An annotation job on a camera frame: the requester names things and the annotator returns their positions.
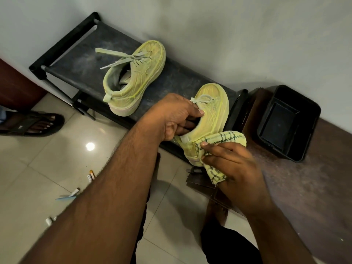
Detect person's right forearm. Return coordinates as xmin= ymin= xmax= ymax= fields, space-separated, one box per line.
xmin=245 ymin=203 xmax=317 ymax=264

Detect person's right hand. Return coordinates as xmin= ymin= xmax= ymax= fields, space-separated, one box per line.
xmin=201 ymin=142 xmax=276 ymax=218

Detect person's black shorts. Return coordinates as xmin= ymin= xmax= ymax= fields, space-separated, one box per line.
xmin=130 ymin=152 xmax=263 ymax=264

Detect person's left forearm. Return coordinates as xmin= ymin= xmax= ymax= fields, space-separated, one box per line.
xmin=21 ymin=118 xmax=165 ymax=264

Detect black plastic bin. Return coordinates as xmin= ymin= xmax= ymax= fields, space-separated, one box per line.
xmin=256 ymin=85 xmax=322 ymax=163

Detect black metal shoe rack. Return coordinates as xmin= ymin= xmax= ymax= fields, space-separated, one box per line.
xmin=29 ymin=12 xmax=249 ymax=162

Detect yellow checked cloth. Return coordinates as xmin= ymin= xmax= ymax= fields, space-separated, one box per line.
xmin=195 ymin=130 xmax=247 ymax=186

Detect brown wooden low table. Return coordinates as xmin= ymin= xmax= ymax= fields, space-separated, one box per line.
xmin=186 ymin=87 xmax=352 ymax=264

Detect brown wooden door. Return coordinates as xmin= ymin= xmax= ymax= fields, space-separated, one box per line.
xmin=0 ymin=58 xmax=47 ymax=111

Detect yellow sneaker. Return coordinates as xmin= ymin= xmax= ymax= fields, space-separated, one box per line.
xmin=95 ymin=40 xmax=167 ymax=117
xmin=173 ymin=83 xmax=230 ymax=167

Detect person's leg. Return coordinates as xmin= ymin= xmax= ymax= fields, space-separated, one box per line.
xmin=203 ymin=199 xmax=229 ymax=232

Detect person's left hand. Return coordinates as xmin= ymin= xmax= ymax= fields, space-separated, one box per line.
xmin=139 ymin=93 xmax=205 ymax=142

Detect black sandal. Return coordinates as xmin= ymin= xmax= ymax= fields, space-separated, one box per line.
xmin=0 ymin=111 xmax=65 ymax=138

